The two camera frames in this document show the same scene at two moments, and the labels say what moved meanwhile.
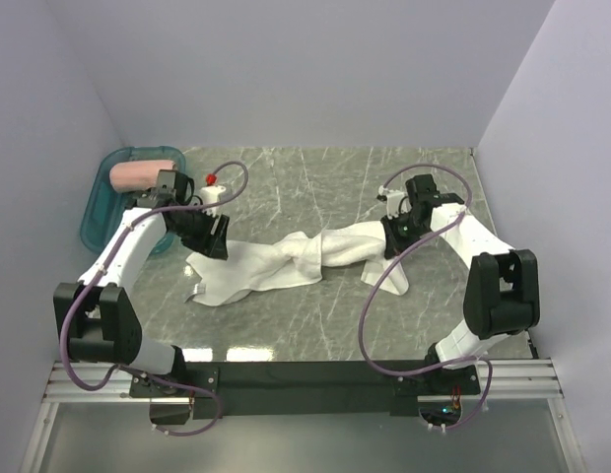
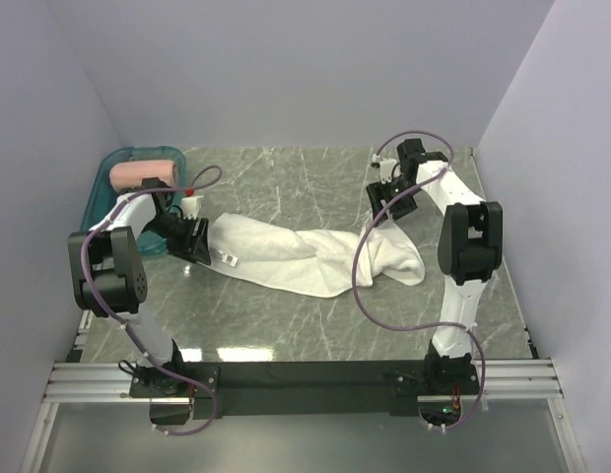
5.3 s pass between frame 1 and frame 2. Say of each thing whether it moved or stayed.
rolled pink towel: stayed
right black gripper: moved
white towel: moved
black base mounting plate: stayed
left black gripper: moved
